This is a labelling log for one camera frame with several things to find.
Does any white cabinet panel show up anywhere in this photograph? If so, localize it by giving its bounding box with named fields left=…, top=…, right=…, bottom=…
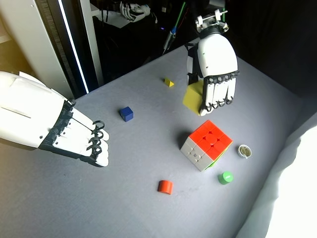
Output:
left=0, top=0, right=104, bottom=100

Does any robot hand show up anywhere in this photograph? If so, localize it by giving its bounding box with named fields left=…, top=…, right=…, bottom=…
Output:
left=185, top=32, right=240, bottom=117
left=0, top=71, right=110, bottom=168

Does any blue cube block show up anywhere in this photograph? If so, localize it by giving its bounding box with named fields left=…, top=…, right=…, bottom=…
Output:
left=119, top=106, right=134, bottom=122

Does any grey table cloth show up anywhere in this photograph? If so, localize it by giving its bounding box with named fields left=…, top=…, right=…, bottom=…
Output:
left=0, top=44, right=304, bottom=238

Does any red half-cylinder block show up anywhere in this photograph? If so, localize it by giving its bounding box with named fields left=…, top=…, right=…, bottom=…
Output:
left=157, top=179, right=174, bottom=195

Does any small toy bowl with spoon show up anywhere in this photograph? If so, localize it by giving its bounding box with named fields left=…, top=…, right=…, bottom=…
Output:
left=238, top=144, right=253, bottom=160

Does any green cable with grey plug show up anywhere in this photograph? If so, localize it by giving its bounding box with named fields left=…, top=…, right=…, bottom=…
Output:
left=161, top=1, right=187, bottom=56

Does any large yellow block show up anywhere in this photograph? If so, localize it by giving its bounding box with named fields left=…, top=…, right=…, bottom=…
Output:
left=182, top=81, right=207, bottom=117

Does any Rubik's cube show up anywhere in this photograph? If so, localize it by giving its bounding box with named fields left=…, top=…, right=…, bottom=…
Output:
left=180, top=119, right=234, bottom=173

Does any white backdrop sheet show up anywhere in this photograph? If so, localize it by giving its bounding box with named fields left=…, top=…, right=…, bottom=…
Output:
left=234, top=116, right=317, bottom=238

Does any spare white robot hand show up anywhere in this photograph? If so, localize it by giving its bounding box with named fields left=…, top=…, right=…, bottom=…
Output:
left=119, top=0, right=152, bottom=23

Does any green cylinder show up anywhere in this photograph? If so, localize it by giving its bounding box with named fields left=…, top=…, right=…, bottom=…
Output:
left=217, top=171, right=234, bottom=185

